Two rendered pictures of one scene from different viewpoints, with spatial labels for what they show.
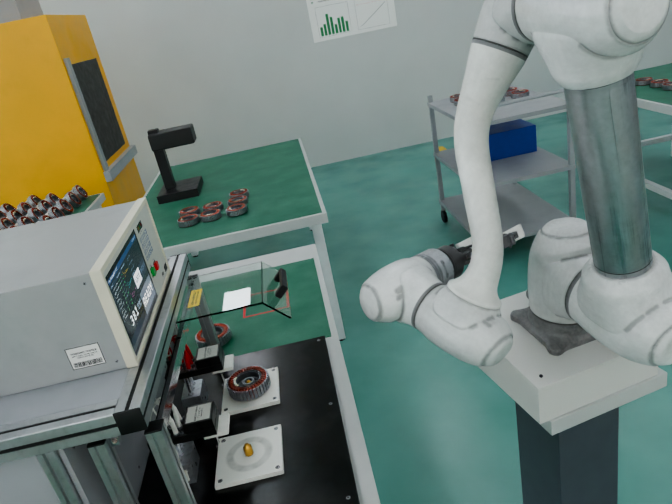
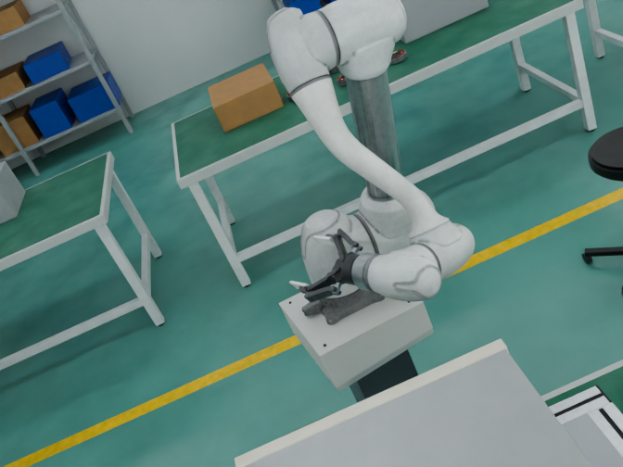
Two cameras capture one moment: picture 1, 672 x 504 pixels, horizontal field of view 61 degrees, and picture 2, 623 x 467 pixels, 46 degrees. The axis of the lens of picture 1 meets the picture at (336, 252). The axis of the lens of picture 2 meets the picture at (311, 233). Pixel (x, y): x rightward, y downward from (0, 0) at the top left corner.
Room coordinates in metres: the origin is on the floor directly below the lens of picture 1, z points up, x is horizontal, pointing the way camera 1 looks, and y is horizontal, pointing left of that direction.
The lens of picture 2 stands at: (1.08, 1.23, 2.08)
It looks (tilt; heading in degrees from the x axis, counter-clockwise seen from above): 29 degrees down; 273
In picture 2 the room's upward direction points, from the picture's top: 24 degrees counter-clockwise
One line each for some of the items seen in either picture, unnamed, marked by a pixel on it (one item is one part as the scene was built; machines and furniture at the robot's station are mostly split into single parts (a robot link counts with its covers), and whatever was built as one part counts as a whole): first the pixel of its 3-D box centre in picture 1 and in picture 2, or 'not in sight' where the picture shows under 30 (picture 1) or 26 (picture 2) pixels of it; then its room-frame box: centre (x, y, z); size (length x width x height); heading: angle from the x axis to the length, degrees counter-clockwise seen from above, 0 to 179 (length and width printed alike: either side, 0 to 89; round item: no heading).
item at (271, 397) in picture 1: (251, 390); not in sight; (1.26, 0.29, 0.78); 0.15 x 0.15 x 0.01; 3
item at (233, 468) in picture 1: (249, 455); not in sight; (1.02, 0.28, 0.78); 0.15 x 0.15 x 0.01; 3
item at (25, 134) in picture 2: not in sight; (17, 130); (3.63, -5.87, 0.42); 0.40 x 0.36 x 0.28; 93
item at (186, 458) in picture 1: (184, 463); not in sight; (1.01, 0.43, 0.80); 0.08 x 0.05 x 0.06; 3
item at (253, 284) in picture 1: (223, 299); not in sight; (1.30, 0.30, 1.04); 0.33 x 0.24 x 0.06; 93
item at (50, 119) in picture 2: not in sight; (53, 112); (3.24, -5.88, 0.43); 0.42 x 0.28 x 0.30; 91
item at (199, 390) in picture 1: (195, 396); not in sight; (1.25, 0.44, 0.80); 0.08 x 0.05 x 0.06; 3
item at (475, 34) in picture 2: not in sight; (377, 126); (0.67, -2.64, 0.37); 2.20 x 0.90 x 0.75; 3
